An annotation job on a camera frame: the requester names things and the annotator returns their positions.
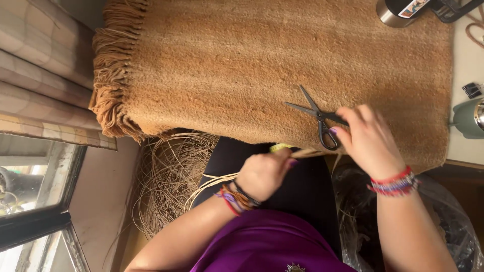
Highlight person's right hand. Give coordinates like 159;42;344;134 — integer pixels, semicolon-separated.
329;105;407;180

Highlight person's left hand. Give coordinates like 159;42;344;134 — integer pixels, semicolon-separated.
236;148;299;202

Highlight bundle of tan straw strands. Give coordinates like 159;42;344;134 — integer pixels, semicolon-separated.
185;148;322;210

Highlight black scissors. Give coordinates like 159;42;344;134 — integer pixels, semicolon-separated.
284;85;350;151

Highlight black trousers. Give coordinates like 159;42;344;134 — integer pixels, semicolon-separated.
192;136;343;261

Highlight purple garment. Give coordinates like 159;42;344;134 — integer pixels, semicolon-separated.
189;209;358;272

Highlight coil of loose straw fibre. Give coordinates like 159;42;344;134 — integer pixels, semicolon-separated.
132;131;221;239

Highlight brown fringed woolen blanket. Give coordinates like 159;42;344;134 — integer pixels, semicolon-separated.
89;0;454;174

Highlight grey green metal mug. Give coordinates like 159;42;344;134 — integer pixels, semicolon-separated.
449;97;484;140

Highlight clear plastic bag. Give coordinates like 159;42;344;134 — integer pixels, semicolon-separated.
332;163;484;272

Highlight black binder clip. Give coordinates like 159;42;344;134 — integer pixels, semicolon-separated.
462;82;483;99

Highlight steel bottle with sticker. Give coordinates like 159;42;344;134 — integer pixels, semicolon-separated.
376;0;433;28

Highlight black plastic object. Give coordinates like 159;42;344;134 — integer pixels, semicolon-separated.
429;0;484;24

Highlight checked beige curtain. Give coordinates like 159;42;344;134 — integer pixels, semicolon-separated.
0;0;118;151

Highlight brown purple woven bracelets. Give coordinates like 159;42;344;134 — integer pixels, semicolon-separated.
214;180;262;217

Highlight red beaded bracelets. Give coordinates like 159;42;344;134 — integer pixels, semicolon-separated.
367;165;421;197

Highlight brown twisted cord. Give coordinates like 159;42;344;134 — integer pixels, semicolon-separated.
464;4;484;50

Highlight window with dark frame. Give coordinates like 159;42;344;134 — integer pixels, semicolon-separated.
0;134;91;272

